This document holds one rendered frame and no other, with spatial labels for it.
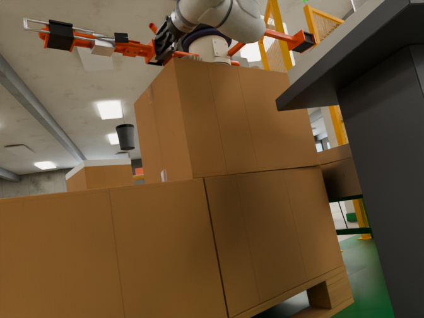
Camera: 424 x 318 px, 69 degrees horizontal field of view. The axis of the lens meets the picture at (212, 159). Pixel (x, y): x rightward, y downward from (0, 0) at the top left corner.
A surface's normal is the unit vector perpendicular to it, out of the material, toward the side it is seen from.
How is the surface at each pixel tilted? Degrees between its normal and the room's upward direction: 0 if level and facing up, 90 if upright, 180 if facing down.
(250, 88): 90
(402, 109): 90
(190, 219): 90
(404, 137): 90
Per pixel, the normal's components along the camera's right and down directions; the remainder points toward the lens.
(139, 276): 0.58, -0.24
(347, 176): -0.79, 0.04
